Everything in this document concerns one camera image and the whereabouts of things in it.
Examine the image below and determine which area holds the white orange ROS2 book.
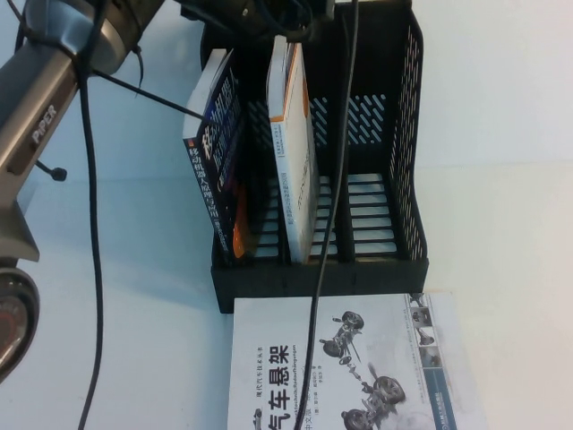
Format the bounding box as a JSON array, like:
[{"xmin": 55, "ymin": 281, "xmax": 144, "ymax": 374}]
[{"xmin": 265, "ymin": 34, "xmax": 322, "ymax": 266}]

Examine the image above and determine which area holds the dark mobile robot book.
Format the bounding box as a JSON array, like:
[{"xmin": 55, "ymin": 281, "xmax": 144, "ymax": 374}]
[{"xmin": 181, "ymin": 47, "xmax": 252, "ymax": 262}]

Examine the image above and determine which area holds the white car suspension book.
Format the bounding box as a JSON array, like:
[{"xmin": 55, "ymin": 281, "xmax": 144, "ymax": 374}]
[{"xmin": 227, "ymin": 291, "xmax": 490, "ymax": 430}]

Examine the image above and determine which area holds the long thin black zip tie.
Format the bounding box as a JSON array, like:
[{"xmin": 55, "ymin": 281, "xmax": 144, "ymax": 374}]
[{"xmin": 100, "ymin": 71, "xmax": 205, "ymax": 122}]

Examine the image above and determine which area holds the black plastic book stand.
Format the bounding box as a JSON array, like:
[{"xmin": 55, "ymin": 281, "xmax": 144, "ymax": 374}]
[{"xmin": 199, "ymin": 0, "xmax": 431, "ymax": 317}]

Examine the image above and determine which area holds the short black zip tie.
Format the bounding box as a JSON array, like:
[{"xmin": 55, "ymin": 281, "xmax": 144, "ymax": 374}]
[{"xmin": 130, "ymin": 41, "xmax": 146, "ymax": 90}]

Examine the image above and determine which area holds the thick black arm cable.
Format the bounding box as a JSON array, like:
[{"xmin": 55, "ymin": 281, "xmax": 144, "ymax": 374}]
[{"xmin": 74, "ymin": 0, "xmax": 109, "ymax": 430}]

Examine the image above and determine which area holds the black zip tie with head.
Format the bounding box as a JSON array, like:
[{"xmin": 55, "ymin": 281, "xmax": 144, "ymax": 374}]
[{"xmin": 34, "ymin": 159, "xmax": 69, "ymax": 183}]

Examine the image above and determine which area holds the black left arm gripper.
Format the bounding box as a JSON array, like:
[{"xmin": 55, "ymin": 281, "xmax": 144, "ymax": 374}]
[{"xmin": 178, "ymin": 0, "xmax": 337, "ymax": 45}]

